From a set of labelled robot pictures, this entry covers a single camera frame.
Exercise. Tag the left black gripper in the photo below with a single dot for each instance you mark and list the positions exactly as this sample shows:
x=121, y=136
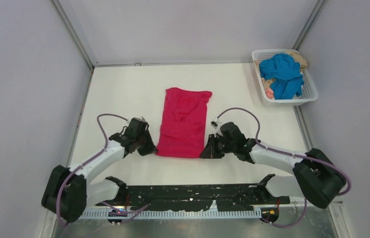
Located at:
x=150, y=148

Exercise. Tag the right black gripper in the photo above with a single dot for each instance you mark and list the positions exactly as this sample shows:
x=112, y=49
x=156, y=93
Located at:
x=210, y=151

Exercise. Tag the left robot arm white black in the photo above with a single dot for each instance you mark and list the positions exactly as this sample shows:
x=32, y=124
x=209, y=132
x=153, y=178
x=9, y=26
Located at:
x=70, y=190

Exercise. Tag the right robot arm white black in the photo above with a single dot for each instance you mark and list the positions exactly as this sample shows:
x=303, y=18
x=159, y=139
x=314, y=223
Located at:
x=311, y=175

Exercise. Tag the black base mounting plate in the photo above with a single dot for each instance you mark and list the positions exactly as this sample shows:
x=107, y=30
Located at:
x=193, y=198

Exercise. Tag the salmon pink t shirt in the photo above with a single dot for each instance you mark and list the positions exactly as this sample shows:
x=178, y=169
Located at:
x=269, y=93

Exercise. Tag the beige t shirt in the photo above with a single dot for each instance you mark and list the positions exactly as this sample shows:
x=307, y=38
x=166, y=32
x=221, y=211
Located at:
x=260, y=55

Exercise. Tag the blue t shirt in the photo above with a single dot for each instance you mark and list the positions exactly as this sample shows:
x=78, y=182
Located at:
x=289, y=81

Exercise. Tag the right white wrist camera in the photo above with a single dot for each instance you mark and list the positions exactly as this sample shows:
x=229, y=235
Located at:
x=216, y=123

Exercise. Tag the white slotted cable duct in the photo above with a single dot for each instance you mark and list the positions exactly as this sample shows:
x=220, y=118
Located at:
x=213, y=213

